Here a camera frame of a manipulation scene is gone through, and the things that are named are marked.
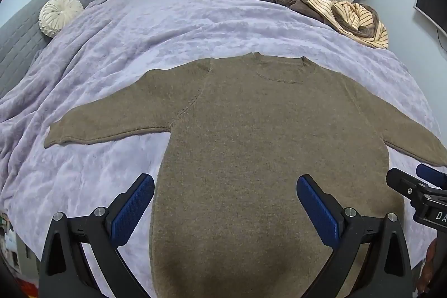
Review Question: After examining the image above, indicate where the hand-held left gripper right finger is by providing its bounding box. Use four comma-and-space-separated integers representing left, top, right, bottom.
296, 174, 414, 298

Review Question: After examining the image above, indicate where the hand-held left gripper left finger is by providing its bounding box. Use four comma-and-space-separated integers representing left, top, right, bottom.
38, 173, 155, 298

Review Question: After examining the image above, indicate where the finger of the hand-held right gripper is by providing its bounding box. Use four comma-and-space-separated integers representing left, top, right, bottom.
415, 163, 447, 189
386, 168, 430, 196

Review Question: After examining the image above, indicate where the brown knit sweater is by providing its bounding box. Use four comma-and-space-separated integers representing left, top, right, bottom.
44, 52, 447, 298

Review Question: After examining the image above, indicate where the brown striped fleece robe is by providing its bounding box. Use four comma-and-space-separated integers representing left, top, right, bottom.
240, 0, 389, 49

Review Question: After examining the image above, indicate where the lavender plush blanket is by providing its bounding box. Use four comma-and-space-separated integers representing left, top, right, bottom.
0, 0, 442, 288

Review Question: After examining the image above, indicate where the grey quilted headboard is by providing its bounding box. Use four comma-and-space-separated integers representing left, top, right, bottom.
0, 0, 99, 99

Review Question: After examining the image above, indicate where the cream round pleated cushion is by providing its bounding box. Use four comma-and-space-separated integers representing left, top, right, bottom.
38, 0, 84, 38

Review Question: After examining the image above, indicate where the black monitor cable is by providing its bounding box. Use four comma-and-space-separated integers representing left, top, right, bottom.
436, 27, 447, 52

